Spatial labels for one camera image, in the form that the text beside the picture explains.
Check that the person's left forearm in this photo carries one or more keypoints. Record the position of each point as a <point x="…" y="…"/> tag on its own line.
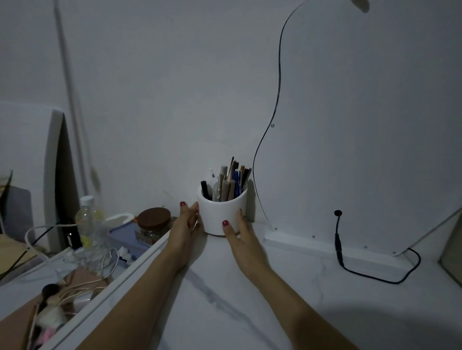
<point x="140" y="299"/>

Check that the person's right forearm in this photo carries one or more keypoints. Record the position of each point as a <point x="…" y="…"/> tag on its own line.
<point x="299" y="310"/>

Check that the glass jar with brown lid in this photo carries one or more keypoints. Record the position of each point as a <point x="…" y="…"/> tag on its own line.
<point x="153" y="223"/>

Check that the clear plastic bottle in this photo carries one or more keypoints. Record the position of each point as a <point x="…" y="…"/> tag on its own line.
<point x="88" y="220"/>

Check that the black makeup brush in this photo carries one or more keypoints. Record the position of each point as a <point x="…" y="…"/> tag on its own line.
<point x="50" y="290"/>

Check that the bunch of pens and brushes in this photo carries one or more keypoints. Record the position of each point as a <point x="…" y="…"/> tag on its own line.
<point x="227" y="184"/>

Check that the person's right thumb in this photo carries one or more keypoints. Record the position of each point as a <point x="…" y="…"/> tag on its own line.
<point x="227" y="229"/>

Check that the white mirror base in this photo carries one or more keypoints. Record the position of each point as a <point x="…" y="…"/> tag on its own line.
<point x="325" y="248"/>

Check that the person's right hand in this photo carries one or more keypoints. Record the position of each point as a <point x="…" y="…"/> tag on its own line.
<point x="245" y="248"/>

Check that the blue plastic storage box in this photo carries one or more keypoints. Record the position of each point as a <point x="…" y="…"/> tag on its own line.
<point x="124" y="239"/>

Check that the person's left thumb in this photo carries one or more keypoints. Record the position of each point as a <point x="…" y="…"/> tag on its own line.
<point x="184" y="211"/>

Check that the person's left hand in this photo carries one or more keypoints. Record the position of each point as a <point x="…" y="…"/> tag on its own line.
<point x="182" y="238"/>

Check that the white round pen holder cup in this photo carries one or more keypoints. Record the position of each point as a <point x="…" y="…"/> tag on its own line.
<point x="220" y="211"/>

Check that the wavy frameless mirror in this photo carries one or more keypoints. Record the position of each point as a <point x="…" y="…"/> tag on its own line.
<point x="361" y="126"/>

